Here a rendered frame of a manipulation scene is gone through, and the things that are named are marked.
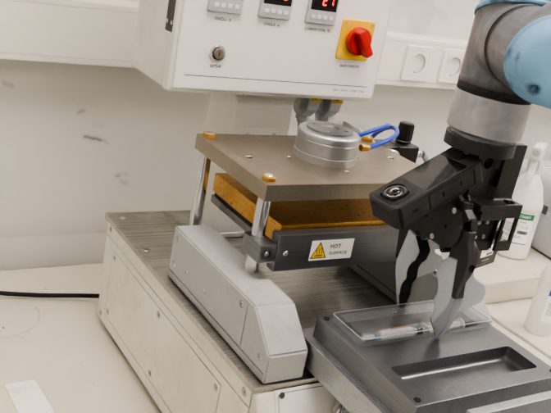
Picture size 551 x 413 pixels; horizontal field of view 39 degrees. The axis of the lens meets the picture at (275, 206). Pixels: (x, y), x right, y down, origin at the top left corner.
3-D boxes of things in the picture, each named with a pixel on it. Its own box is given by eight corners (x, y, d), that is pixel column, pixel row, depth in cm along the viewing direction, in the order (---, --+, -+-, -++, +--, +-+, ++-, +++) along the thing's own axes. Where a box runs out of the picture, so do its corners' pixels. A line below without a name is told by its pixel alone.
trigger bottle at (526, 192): (494, 241, 176) (525, 135, 167) (530, 253, 173) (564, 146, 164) (484, 251, 168) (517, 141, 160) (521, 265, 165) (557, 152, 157)
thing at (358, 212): (210, 201, 102) (221, 131, 99) (345, 197, 114) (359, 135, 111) (275, 258, 89) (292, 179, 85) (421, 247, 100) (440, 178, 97)
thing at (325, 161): (166, 183, 106) (179, 88, 101) (349, 180, 122) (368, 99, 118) (252, 260, 87) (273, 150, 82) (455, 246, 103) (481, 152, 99)
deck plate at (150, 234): (104, 217, 115) (105, 211, 115) (300, 210, 134) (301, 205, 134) (252, 394, 80) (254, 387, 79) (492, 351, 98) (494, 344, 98)
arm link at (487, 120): (494, 102, 72) (436, 80, 79) (480, 149, 74) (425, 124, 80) (548, 106, 76) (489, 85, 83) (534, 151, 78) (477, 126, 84)
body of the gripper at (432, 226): (509, 257, 83) (544, 149, 79) (449, 262, 78) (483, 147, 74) (459, 228, 89) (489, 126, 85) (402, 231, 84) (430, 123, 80)
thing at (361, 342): (357, 359, 78) (362, 340, 77) (326, 330, 83) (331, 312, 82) (488, 337, 88) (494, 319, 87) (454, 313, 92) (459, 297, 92)
